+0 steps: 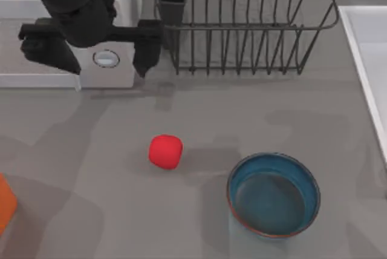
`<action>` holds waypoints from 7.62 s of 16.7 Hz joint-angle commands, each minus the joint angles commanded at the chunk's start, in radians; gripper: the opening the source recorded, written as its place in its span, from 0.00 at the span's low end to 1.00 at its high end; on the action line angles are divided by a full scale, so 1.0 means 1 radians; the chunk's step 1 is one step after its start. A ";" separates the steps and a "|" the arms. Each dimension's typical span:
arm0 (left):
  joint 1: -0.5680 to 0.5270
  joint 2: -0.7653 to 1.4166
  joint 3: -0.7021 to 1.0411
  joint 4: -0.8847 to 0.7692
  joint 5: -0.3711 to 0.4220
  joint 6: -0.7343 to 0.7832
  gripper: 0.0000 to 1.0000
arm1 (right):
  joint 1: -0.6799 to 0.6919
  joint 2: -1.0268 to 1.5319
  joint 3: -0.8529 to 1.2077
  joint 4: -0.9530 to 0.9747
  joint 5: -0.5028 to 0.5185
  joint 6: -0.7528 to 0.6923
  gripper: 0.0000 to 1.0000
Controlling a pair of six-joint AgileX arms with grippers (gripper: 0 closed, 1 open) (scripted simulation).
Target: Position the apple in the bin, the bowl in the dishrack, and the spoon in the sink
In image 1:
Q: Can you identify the red apple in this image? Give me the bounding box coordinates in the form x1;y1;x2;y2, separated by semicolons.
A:
148;134;184;171

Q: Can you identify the orange block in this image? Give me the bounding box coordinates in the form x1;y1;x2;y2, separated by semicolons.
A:
0;172;19;236

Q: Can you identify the blue bowl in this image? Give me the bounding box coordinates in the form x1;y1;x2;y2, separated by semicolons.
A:
227;152;322;239

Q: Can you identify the dark wire dish rack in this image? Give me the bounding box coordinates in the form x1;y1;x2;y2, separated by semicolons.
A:
153;0;340;77

